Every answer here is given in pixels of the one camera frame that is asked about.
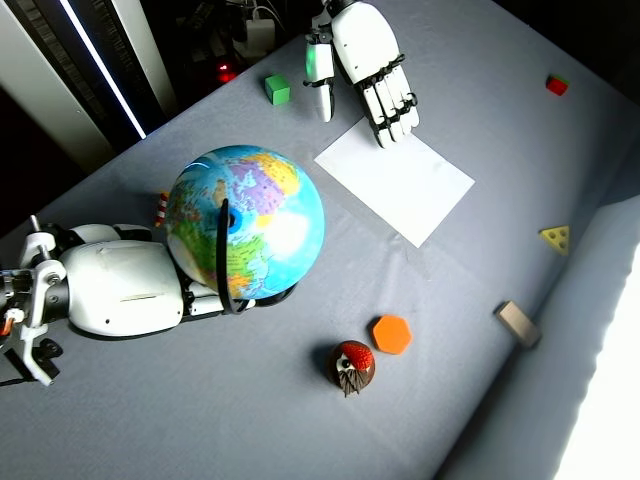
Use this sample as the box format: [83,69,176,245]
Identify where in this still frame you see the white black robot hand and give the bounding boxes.
[58,223,257,340]
[303,0,421,150]

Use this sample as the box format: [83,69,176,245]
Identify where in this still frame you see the colourful globe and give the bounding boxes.
[164,144,326,317]

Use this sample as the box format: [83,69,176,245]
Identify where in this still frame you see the red white striped toy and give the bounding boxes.
[153,191,171,229]

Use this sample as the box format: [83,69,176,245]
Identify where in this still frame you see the green cube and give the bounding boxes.
[263,73,292,106]

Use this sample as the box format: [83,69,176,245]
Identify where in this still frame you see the white power adapter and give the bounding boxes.
[243,18,277,57]

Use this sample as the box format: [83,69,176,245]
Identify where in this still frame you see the white paper sheet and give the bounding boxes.
[313,115,476,249]

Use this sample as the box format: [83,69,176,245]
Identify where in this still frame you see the bright light strip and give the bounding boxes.
[58,0,148,141]

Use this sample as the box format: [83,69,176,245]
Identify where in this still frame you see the chocolate cake toy with strawberry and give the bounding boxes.
[327,340,377,399]

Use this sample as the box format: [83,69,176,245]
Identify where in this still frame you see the yellow cheese wedge toy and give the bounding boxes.
[538,224,571,257]

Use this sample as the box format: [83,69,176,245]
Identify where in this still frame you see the orange hexagon block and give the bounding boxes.
[369,314,414,356]

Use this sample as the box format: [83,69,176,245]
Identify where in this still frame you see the brown wooden block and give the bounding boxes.
[494,300,543,350]

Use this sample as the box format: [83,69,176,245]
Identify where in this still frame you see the grey table cloth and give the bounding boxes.
[0,0,640,480]

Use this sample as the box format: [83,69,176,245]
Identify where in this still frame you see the white frame post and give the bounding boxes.
[0,0,119,174]

